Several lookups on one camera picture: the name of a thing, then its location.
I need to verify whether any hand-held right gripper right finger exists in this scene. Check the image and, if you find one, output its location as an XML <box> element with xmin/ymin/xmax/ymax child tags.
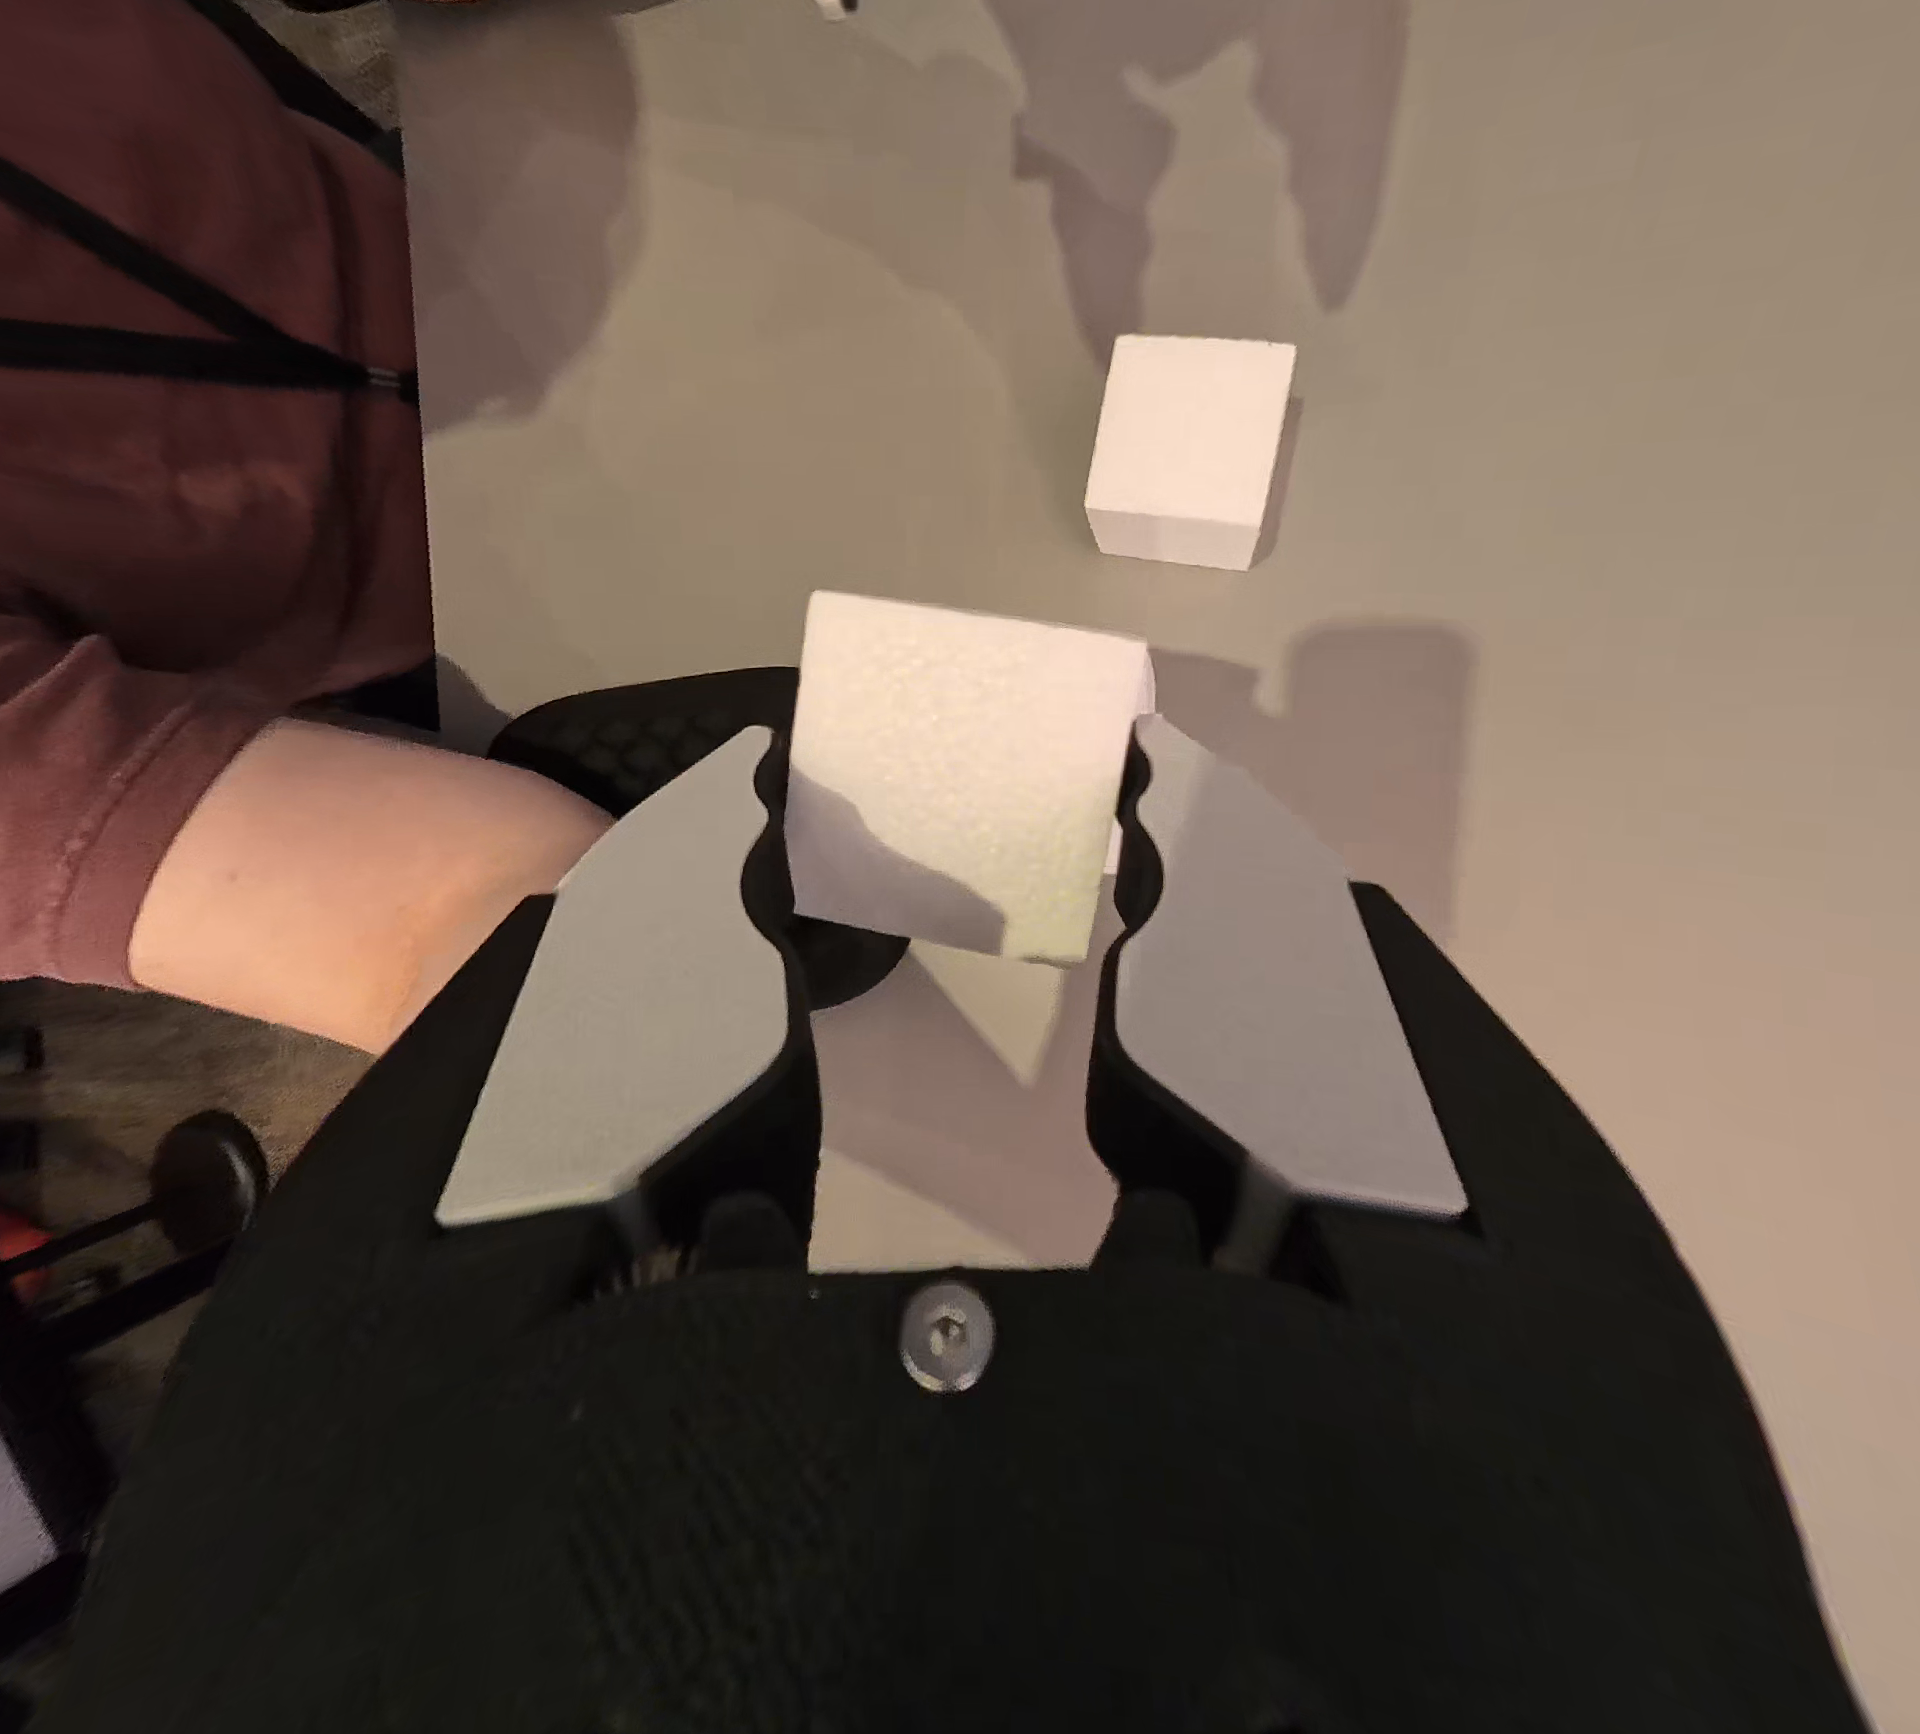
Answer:
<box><xmin>1086</xmin><ymin>716</ymin><xmax>1472</xmax><ymax>1273</ymax></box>

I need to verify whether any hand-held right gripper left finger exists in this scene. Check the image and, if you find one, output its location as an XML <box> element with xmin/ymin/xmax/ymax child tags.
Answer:
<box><xmin>434</xmin><ymin>724</ymin><xmax>828</xmax><ymax>1269</ymax></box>

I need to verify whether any white hard foam cube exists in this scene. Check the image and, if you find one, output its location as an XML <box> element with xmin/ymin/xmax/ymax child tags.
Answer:
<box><xmin>1085</xmin><ymin>334</ymin><xmax>1301</xmax><ymax>566</ymax></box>
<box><xmin>787</xmin><ymin>589</ymin><xmax>1160</xmax><ymax>969</ymax></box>

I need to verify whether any person's right forearm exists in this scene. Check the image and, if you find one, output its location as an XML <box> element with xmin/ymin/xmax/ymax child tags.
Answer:
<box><xmin>127</xmin><ymin>715</ymin><xmax>620</xmax><ymax>1058</ymax></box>

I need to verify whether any black chair base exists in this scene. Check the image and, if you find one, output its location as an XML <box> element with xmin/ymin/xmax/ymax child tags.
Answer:
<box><xmin>0</xmin><ymin>1015</ymin><xmax>277</xmax><ymax>1363</ymax></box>

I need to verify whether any person's maroon shirt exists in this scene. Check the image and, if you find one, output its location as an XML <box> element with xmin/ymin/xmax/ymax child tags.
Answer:
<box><xmin>0</xmin><ymin>0</ymin><xmax>440</xmax><ymax>987</ymax></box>

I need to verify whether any black harness strap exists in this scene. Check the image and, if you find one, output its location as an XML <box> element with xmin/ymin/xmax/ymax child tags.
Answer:
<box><xmin>0</xmin><ymin>0</ymin><xmax>420</xmax><ymax>394</ymax></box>

